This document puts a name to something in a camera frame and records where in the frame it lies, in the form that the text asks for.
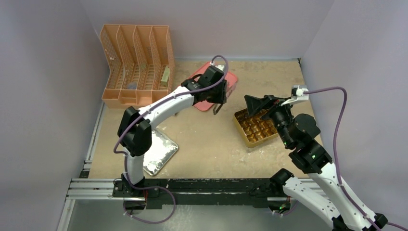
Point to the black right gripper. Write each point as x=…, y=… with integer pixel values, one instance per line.
x=268, y=103

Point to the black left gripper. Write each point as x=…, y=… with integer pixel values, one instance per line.
x=221, y=98

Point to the gold chocolate box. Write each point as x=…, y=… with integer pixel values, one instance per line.
x=253, y=130

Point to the pink tongs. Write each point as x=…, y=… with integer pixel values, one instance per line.
x=230, y=89

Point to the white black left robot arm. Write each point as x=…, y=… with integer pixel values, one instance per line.
x=135, y=130

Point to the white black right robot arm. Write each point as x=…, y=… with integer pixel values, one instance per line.
x=340, y=211

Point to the pink plastic tray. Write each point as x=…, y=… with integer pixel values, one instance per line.
x=231, y=80

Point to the green eraser block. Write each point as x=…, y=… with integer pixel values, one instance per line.
x=165, y=76

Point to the silver foil tray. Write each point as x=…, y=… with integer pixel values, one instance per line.
x=160, y=152

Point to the orange plastic file organizer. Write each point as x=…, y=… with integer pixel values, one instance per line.
x=136, y=56

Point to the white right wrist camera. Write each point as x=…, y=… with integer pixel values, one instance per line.
x=298, y=95

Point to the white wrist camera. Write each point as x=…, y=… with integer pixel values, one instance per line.
x=298, y=95
x=221, y=67

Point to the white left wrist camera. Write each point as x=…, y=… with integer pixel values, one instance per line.
x=221, y=67

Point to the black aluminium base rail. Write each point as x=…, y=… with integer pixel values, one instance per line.
x=257, y=193

